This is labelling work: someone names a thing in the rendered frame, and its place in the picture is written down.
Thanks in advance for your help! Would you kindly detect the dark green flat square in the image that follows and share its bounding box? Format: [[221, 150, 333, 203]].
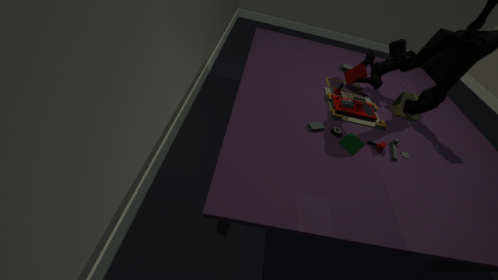
[[338, 133, 365, 155]]

